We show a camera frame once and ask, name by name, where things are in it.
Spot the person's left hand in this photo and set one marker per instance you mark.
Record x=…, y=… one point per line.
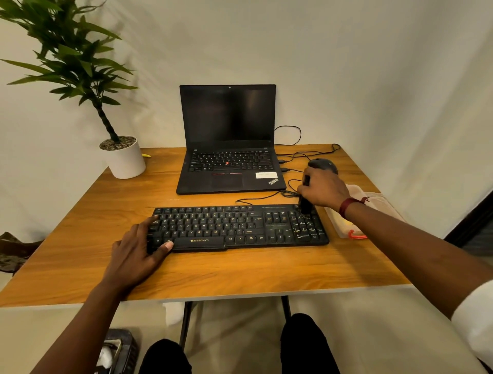
x=129, y=262

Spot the person's right hand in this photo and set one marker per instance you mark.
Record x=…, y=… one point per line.
x=325, y=189

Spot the black cleaning brush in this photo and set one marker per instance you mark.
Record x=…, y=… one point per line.
x=305, y=208

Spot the clear plastic container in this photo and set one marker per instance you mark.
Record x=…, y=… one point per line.
x=333, y=221

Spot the clear lid with orange clips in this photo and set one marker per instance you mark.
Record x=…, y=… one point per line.
x=385, y=206

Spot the black keyboard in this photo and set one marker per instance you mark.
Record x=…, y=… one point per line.
x=231, y=227

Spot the person's right forearm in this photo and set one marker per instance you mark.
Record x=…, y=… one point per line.
x=412, y=250

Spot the person's left forearm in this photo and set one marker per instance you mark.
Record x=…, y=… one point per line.
x=77, y=331

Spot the person's black trousers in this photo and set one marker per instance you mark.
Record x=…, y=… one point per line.
x=304, y=343

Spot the person's white shirt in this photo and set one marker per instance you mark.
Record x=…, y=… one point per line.
x=475, y=320

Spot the black computer mouse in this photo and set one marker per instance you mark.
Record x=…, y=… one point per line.
x=325, y=163

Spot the red wrist band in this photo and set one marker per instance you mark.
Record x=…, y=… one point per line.
x=346, y=206

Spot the black table leg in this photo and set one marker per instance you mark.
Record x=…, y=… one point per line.
x=186, y=323
x=286, y=308

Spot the black woven basket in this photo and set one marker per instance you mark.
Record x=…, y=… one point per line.
x=129, y=346

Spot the white plant pot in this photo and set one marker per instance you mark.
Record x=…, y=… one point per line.
x=125, y=163

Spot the brown patterned bag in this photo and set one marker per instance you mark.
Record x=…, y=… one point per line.
x=15, y=250

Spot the black laptop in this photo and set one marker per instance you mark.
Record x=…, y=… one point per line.
x=227, y=111

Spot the green leafy plant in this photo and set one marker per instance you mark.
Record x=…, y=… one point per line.
x=73, y=61

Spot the black door frame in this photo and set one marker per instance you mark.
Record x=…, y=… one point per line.
x=470, y=223

